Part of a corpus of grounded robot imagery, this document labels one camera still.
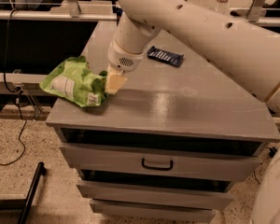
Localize black drawer handle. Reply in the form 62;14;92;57
141;158;174;171

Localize black metal leg left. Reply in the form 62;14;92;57
17;162;47;224

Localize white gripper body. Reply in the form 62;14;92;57
107;40;143;72

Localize green rice chip bag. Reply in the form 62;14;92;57
39;56;108;107

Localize blue soda can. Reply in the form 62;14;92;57
116;7;123;25

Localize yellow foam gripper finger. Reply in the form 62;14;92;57
105;75;127;94
107;65;121;76

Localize dark blue snack bar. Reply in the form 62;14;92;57
147;46;184;67

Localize black floor cable left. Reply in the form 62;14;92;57
0;10;28;167

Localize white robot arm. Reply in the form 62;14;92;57
105;0;280;116

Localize metal railing frame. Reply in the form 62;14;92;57
0;0;280;27

